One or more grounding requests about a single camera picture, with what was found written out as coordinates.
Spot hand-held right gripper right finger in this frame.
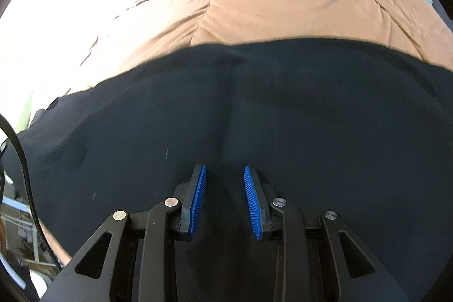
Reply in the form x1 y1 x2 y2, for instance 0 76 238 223
243 165 407 302

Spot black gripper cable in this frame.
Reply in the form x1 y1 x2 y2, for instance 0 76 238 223
0 113 65 271

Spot orange blanket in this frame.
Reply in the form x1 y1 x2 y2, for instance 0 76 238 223
0 0 452 133

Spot white shelf unit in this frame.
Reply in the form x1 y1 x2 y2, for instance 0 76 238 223
0 199 57 267

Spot black pants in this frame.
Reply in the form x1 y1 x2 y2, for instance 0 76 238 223
18 37 453 302

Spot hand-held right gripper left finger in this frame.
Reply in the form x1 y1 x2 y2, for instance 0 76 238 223
42 164 208 302

